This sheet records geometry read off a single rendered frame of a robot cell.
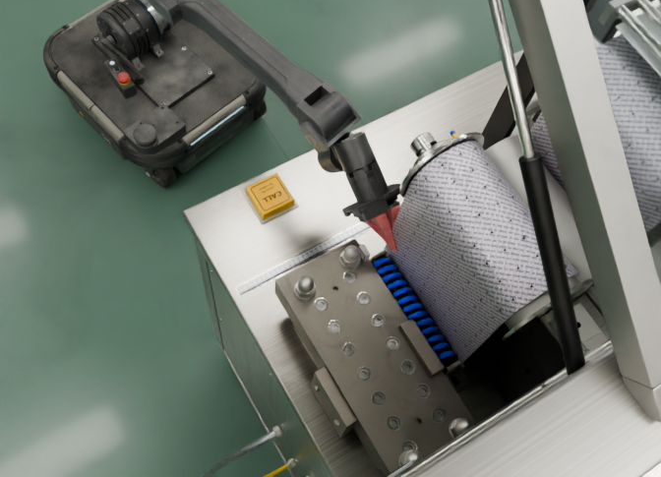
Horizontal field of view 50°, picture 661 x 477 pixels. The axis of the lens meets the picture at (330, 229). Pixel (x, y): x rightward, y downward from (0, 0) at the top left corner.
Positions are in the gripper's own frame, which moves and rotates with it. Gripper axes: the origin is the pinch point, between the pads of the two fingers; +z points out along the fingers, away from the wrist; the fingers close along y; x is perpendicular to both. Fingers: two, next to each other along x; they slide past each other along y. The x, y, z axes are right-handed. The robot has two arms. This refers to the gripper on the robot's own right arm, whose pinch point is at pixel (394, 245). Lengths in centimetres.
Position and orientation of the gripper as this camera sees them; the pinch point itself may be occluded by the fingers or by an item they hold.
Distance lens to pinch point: 120.1
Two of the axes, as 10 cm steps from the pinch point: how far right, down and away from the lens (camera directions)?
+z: 4.1, 9.0, 1.7
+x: 3.3, 0.3, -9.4
